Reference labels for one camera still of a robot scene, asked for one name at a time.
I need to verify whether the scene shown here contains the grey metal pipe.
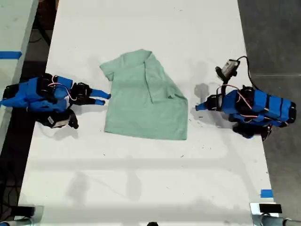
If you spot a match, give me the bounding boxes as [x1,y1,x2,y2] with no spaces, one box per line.
[253,215,301,226]
[0,218,33,226]

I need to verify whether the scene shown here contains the pale green T-shirt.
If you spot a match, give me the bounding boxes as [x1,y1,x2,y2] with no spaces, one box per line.
[99,48,190,141]

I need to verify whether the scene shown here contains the black camera cable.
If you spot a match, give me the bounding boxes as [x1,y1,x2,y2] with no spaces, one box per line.
[236,56,258,90]

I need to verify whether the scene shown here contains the white mounting plate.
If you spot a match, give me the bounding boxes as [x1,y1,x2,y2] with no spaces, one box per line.
[249,202,281,219]

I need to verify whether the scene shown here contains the small black box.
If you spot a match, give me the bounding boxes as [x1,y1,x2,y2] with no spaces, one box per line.
[258,203,282,214]
[16,205,36,216]

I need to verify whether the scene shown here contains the grey black gripper camera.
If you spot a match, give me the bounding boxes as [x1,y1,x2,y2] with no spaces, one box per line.
[215,58,240,83]

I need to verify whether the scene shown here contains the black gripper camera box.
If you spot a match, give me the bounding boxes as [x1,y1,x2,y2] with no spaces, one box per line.
[39,108,79,129]

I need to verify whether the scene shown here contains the white side table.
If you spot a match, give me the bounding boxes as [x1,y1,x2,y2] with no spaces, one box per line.
[0,0,40,151]

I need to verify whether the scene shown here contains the long blue tape strip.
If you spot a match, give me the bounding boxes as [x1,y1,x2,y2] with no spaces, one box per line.
[0,51,23,60]

